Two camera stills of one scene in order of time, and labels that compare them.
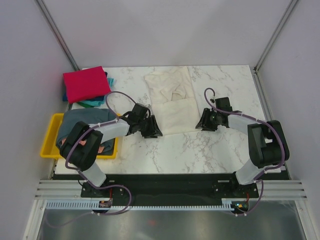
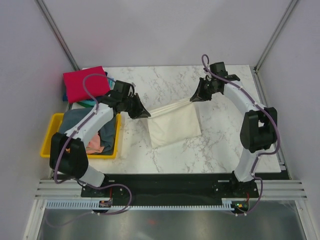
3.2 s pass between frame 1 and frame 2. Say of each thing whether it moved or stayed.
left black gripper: moved
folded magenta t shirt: stayed
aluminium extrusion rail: stayed
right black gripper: moved
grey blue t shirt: stayed
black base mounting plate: stayed
